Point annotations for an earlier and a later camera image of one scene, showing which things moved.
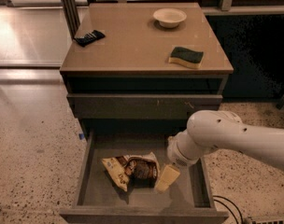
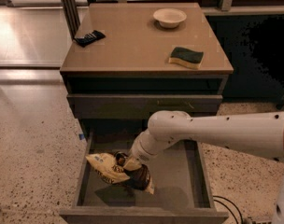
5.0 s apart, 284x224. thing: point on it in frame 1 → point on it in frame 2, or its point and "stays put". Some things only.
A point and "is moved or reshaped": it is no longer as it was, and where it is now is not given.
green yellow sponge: [186, 57] stays put
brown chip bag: [139, 170] is moved or reshaped
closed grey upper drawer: [141, 105] stays put
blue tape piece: [81, 135] stays put
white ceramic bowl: [169, 18] stays put
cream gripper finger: [169, 175] → [133, 163]
